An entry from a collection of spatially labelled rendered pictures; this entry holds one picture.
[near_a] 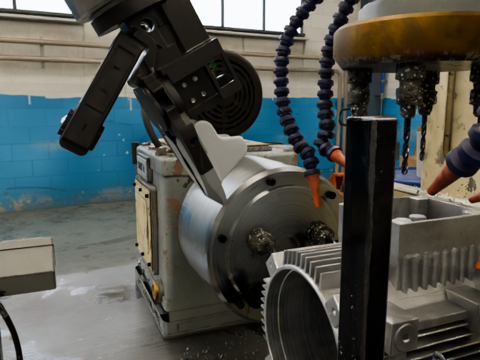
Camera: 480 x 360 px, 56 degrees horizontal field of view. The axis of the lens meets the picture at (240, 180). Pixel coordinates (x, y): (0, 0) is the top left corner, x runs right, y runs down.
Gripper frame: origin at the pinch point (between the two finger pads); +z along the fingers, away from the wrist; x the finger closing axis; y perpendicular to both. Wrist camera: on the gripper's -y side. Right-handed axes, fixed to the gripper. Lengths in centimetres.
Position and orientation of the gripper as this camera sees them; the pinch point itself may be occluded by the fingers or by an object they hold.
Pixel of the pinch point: (212, 197)
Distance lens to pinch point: 46.8
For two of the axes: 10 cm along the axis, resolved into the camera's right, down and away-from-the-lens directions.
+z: 4.6, 8.2, 3.3
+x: -3.9, -1.6, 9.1
